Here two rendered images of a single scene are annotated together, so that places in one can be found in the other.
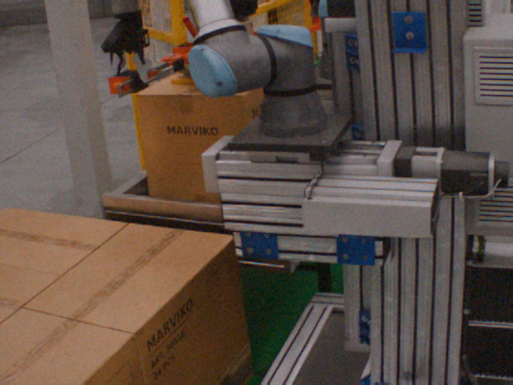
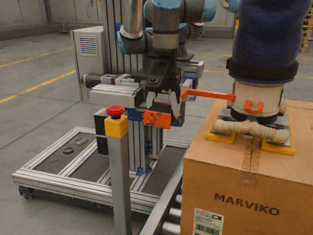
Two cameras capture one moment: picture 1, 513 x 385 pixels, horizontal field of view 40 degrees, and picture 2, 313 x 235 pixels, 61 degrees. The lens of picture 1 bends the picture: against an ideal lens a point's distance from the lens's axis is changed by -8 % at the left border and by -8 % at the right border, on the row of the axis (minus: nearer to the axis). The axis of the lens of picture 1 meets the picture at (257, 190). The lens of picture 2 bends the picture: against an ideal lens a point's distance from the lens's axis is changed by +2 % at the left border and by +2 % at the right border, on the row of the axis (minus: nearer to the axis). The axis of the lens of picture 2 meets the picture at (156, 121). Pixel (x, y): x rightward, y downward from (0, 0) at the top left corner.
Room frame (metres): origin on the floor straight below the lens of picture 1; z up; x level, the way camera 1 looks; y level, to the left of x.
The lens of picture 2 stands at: (3.49, -0.40, 1.41)
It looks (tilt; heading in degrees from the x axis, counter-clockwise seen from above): 25 degrees down; 175
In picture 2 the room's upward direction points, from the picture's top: straight up
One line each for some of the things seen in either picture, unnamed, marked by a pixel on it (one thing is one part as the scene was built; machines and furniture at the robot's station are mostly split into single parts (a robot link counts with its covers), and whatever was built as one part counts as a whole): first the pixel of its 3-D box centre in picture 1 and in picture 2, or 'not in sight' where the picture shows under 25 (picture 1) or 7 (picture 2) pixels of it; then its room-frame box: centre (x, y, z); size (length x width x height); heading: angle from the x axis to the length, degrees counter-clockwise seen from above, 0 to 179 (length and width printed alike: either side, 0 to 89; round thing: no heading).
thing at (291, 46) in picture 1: (283, 54); (178, 31); (1.58, -0.09, 1.20); 0.13 x 0.12 x 0.14; 118
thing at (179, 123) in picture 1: (234, 125); (247, 170); (2.61, 0.06, 0.75); 0.60 x 0.40 x 0.40; 153
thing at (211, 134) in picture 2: not in sight; (227, 117); (2.55, -0.04, 0.97); 0.34 x 0.10 x 0.05; 152
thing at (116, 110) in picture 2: not in sight; (115, 112); (2.57, -0.48, 1.02); 0.07 x 0.07 x 0.04
